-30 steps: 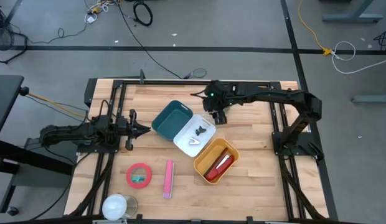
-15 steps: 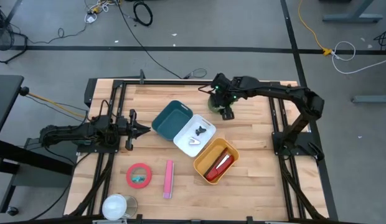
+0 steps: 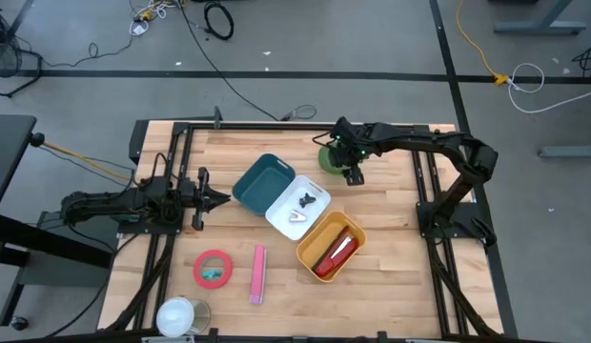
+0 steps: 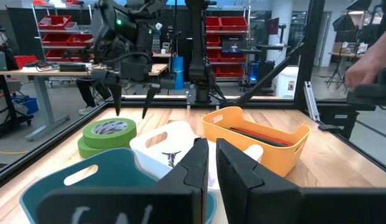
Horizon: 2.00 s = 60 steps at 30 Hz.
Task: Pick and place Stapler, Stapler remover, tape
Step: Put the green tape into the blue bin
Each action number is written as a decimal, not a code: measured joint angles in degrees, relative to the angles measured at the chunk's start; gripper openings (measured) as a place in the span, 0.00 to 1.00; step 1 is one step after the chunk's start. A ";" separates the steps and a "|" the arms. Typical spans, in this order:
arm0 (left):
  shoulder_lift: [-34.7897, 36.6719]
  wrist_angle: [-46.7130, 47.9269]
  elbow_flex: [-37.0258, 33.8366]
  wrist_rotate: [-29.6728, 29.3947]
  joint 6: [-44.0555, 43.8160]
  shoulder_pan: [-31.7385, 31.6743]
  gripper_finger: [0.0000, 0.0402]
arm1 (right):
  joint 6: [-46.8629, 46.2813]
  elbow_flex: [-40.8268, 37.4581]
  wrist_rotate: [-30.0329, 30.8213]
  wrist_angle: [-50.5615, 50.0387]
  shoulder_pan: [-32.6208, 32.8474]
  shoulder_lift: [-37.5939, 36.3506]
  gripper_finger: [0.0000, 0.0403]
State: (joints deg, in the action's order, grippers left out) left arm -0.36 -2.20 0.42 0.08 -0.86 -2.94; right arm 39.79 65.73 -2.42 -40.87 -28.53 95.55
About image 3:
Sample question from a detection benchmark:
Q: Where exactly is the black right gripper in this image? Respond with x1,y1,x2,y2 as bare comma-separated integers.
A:
329,116,373,187

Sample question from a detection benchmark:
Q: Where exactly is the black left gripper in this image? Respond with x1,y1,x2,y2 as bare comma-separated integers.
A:
179,166,232,232

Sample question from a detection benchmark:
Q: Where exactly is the green tape roll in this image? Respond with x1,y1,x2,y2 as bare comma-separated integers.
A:
317,145,347,176

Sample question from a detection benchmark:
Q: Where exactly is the red tape roll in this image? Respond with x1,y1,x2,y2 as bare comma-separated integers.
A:
193,249,234,290

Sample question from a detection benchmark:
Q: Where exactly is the pink and white stapler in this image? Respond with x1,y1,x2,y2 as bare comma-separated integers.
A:
249,244,268,306

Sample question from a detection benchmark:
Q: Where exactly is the red stapler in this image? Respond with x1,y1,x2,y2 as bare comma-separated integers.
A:
312,226,361,279

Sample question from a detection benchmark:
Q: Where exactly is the teal plastic bin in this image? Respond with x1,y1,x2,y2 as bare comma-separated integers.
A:
231,152,297,217

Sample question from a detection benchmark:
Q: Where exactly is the white plastic bin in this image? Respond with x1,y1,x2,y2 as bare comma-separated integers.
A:
264,174,333,242

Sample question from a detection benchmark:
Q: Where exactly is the yellow plastic bin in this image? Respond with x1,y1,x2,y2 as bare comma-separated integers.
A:
295,210,368,284

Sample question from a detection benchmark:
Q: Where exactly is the white lamp on metal base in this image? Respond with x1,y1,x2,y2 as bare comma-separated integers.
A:
155,295,213,339

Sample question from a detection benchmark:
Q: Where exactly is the black desk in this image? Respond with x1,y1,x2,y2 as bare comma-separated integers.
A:
0,113,114,333

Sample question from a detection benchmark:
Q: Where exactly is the black floor fan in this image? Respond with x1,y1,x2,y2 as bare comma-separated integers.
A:
0,4,44,99

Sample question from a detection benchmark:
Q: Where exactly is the black aluminium rig frame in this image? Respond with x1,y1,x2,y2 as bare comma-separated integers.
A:
128,118,506,343

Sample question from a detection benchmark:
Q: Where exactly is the looped black cable end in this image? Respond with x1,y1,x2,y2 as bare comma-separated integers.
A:
279,104,318,122

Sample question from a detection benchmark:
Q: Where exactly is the long black floor cable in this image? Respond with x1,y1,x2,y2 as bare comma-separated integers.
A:
178,0,282,123

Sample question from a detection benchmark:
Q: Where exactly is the silver aluminium bracket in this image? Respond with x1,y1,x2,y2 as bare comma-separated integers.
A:
141,335,196,343

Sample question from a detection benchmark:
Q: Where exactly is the yellow extension cable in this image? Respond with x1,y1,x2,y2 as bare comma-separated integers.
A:
456,0,510,87

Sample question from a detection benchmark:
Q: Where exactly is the white floor cable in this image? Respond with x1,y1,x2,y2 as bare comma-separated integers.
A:
506,62,591,115

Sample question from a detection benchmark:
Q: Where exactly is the coiled black cable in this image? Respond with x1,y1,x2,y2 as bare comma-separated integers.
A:
203,1,235,42

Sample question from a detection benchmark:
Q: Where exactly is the white power strip with cables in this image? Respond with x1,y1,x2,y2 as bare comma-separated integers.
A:
128,0,180,38

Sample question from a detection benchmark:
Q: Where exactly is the orange cable with black knob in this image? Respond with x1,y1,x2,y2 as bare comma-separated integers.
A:
29,131,137,183

